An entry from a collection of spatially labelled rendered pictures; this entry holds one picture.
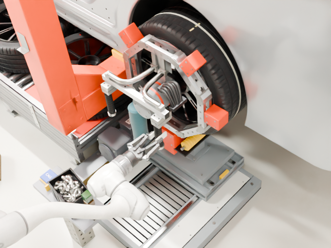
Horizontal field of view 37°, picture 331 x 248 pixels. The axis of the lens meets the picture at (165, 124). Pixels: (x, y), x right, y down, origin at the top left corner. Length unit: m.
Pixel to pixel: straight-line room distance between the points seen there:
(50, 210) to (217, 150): 1.36
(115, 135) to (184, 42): 0.88
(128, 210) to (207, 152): 1.06
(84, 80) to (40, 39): 0.44
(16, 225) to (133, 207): 0.50
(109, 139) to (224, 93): 0.87
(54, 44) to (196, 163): 1.10
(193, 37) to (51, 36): 0.67
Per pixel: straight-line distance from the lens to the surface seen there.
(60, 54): 2.51
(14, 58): 3.61
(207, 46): 2.27
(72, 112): 2.74
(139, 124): 2.61
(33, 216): 1.89
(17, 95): 3.39
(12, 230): 1.83
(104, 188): 2.12
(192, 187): 2.94
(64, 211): 1.96
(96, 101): 2.83
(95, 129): 3.15
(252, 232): 2.96
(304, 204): 3.10
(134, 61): 2.59
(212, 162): 2.95
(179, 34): 2.28
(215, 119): 2.28
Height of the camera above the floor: 2.55
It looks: 47 degrees down
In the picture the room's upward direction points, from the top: 7 degrees counter-clockwise
